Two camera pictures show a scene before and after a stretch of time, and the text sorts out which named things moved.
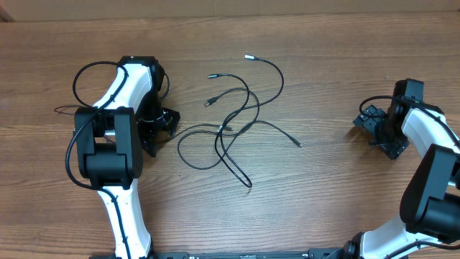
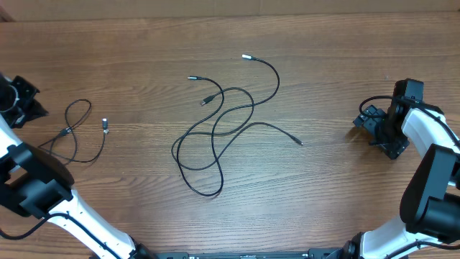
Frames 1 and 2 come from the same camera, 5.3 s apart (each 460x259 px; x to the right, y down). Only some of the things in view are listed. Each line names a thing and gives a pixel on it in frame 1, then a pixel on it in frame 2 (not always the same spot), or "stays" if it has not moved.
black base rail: x=318 y=254 stays
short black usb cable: x=67 y=106 to x=106 y=132
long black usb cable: x=247 y=84 to x=216 y=124
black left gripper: x=172 y=119 to x=24 y=112
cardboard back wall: x=42 y=10 stays
